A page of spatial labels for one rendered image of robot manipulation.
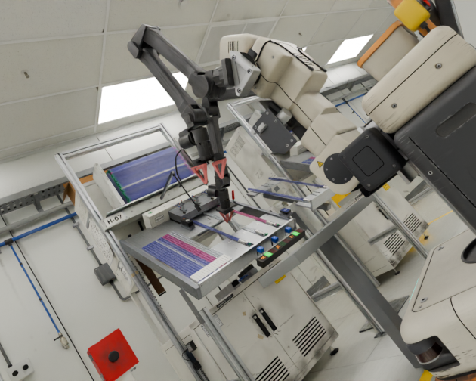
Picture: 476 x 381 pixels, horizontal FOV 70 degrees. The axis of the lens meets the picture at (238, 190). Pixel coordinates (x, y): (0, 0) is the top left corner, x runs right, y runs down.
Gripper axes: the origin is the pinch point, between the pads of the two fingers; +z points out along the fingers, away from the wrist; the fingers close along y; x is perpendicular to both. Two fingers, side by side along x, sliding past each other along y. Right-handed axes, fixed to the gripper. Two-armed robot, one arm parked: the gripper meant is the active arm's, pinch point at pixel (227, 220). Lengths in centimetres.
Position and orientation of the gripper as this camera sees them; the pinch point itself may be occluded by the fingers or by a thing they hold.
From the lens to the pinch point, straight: 194.9
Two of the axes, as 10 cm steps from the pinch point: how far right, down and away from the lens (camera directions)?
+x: 7.0, 2.0, -6.8
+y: -7.0, 3.7, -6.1
